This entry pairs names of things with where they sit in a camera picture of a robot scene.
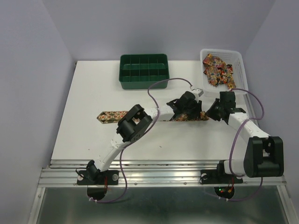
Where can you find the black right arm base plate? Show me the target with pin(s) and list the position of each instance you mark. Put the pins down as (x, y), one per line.
(211, 176)

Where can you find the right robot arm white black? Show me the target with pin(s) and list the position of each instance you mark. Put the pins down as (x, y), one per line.
(264, 155)

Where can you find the colourful patterned tie in basket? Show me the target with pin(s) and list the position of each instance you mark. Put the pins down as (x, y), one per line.
(218, 72)

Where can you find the paisley flamingo patterned tie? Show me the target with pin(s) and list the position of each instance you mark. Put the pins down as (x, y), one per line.
(108, 117)

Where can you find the green divided plastic tray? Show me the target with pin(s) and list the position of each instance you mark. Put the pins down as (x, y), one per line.
(140, 71)

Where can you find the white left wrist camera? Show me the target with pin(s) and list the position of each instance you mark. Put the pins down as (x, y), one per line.
(197, 92)

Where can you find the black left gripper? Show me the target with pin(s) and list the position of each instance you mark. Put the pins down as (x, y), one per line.
(197, 108)

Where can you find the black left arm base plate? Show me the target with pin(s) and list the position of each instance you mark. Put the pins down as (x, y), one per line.
(110, 177)

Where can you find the white perforated plastic basket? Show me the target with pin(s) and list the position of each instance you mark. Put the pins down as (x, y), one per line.
(230, 57)

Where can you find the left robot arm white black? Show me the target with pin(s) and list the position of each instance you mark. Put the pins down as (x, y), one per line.
(137, 122)

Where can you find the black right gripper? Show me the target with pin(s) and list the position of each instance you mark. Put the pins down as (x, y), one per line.
(210, 112)

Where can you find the aluminium mounting rail frame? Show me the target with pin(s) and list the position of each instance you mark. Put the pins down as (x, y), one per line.
(160, 183)

